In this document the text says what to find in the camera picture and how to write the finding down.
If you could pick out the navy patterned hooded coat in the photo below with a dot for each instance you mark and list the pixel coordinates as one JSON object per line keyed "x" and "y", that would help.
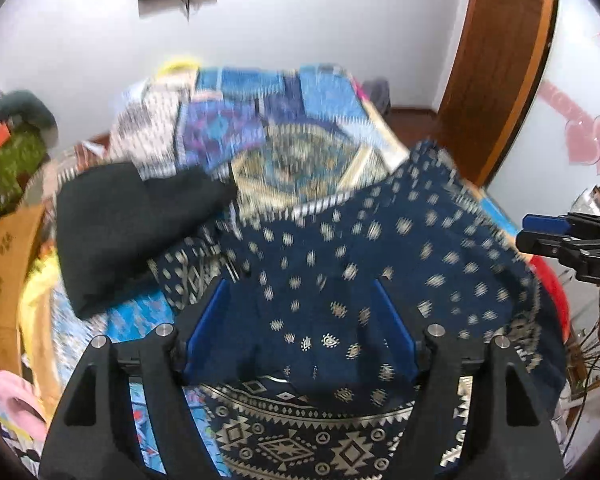
{"x": 340, "y": 260}

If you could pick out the pink cloth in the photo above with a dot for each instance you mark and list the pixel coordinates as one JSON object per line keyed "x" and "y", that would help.
{"x": 17, "y": 400}

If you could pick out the white sliding wardrobe door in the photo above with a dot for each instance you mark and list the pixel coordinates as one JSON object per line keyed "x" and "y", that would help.
{"x": 580, "y": 35}

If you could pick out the brown cardboard box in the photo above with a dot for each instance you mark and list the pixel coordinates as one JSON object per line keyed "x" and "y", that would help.
{"x": 10, "y": 270}

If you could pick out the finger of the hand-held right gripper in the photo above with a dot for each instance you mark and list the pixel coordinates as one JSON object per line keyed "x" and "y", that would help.
{"x": 545, "y": 223}
{"x": 545, "y": 246}

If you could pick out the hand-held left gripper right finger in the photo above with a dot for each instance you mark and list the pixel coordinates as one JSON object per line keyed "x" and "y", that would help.
{"x": 395, "y": 332}

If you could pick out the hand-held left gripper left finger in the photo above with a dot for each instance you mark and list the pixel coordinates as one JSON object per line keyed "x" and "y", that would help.
{"x": 207, "y": 332}

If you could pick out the brown wooden door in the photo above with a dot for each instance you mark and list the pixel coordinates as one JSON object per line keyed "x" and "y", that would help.
{"x": 500, "y": 60}

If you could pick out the green patterned cloth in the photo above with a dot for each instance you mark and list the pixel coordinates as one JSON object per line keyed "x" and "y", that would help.
{"x": 10, "y": 175}

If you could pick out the yellow hoop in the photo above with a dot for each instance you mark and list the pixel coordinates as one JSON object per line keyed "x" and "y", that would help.
{"x": 177, "y": 66}

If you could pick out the black garment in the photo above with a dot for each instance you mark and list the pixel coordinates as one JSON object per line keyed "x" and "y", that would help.
{"x": 130, "y": 225}

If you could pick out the grey backpack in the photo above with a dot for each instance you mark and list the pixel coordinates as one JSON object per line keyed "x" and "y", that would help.
{"x": 377, "y": 95}

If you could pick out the grey-green plush pillow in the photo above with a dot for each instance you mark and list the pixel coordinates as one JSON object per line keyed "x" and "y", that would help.
{"x": 27, "y": 115}

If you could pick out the patchwork printed blanket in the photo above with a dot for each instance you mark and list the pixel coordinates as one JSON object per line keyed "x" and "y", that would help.
{"x": 230, "y": 120}

